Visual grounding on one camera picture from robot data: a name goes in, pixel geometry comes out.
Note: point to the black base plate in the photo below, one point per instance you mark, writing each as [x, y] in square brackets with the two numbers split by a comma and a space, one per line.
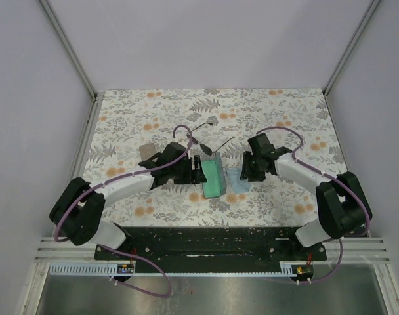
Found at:
[261, 243]

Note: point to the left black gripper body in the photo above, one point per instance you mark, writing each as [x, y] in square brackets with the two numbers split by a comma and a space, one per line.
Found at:
[184, 173]

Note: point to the left aluminium frame post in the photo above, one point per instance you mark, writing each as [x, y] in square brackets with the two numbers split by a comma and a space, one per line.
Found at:
[61, 35]

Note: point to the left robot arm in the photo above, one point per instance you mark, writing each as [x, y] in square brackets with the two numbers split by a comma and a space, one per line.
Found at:
[78, 212]

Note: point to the aluminium frame post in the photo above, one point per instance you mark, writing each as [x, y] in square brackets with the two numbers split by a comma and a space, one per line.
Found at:
[352, 44]
[61, 35]

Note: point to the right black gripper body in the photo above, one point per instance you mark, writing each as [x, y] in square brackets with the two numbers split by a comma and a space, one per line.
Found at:
[252, 168]

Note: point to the black aviator sunglasses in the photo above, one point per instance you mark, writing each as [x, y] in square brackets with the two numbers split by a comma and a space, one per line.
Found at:
[205, 148]

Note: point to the floral table mat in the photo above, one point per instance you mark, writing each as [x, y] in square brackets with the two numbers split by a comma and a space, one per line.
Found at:
[295, 118]

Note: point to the right aluminium frame post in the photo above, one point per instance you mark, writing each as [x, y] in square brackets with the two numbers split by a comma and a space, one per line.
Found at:
[352, 44]

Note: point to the white slotted cable duct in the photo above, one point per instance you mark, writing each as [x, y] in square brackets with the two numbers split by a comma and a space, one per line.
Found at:
[91, 269]

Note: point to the aluminium front rail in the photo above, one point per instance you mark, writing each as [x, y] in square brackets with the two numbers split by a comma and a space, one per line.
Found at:
[355, 250]

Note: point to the brown glasses case green lining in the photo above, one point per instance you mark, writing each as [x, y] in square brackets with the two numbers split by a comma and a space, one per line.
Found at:
[147, 151]

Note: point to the grey-blue glasses case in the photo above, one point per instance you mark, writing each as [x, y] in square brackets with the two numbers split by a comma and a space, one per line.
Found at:
[214, 173]

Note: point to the blue cloth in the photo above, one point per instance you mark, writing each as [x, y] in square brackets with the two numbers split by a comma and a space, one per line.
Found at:
[238, 186]

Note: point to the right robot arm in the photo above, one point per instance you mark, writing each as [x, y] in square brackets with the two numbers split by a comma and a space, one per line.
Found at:
[341, 203]

